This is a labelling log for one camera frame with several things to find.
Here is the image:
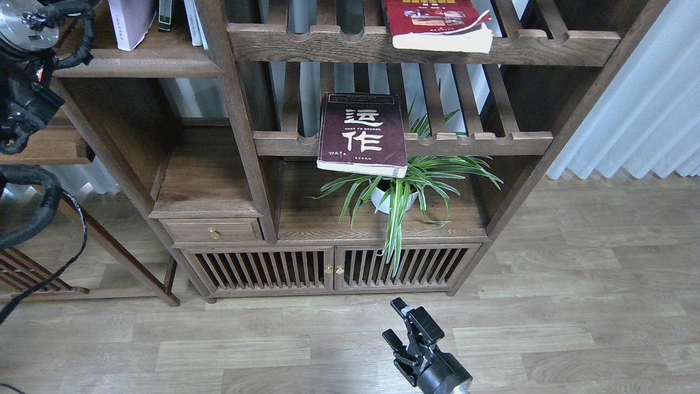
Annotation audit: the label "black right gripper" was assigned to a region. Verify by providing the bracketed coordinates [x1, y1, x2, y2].
[382, 297, 473, 393]

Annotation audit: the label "white lavender paperback book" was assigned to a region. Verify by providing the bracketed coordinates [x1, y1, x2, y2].
[108, 1, 158, 51]

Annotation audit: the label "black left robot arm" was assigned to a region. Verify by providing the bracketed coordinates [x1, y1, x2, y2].
[1, 1, 98, 249]

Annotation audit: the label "red book on top shelf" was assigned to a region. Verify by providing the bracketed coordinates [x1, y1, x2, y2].
[383, 1, 493, 53]

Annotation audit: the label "white plant pot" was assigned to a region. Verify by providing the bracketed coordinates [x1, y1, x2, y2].
[370, 180, 418, 214]

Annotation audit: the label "green spider plant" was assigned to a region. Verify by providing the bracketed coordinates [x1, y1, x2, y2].
[310, 82, 504, 277]

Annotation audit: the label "dark red book white characters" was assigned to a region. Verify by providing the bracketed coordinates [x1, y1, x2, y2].
[317, 92, 407, 178]

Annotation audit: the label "dark wooden bookshelf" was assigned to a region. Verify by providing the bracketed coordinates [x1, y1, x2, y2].
[52, 1, 668, 299]

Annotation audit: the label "white curtain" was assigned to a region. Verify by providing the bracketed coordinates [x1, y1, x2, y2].
[547, 1, 699, 179]

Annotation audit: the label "white upright book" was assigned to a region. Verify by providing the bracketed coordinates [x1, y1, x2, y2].
[183, 0, 208, 50]

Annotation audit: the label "wooden side furniture left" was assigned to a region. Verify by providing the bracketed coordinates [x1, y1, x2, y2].
[0, 63, 181, 307]

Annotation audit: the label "dark green upright book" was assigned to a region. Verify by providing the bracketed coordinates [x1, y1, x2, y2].
[157, 0, 173, 32]

